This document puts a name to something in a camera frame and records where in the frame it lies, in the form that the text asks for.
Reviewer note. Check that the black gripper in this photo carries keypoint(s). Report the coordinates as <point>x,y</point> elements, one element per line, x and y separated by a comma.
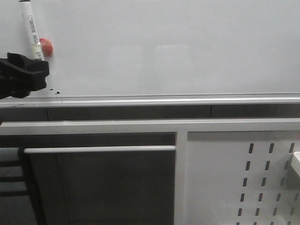
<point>19,75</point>

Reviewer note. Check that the red round magnet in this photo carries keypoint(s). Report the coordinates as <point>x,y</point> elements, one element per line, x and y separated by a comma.
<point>47,47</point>

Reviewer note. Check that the white whiteboard marker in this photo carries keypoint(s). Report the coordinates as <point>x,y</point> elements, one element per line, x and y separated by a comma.
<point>31,29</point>

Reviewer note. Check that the white whiteboard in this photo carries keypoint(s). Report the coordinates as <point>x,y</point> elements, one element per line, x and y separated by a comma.
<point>168,52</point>

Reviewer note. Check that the black chair backrest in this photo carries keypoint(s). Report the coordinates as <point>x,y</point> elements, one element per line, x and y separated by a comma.
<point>13,178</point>

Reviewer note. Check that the dark grey cabinet panel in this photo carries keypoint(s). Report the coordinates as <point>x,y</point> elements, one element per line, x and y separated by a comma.
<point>106,188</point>

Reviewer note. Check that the white pegboard panel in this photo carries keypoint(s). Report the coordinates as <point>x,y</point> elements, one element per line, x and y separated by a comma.
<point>242,178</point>

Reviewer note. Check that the white metal rack frame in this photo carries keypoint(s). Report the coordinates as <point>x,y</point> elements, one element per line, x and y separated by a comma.
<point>114,136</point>

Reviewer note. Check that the white shelf bracket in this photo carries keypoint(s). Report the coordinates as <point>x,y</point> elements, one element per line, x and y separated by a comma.
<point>295,166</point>

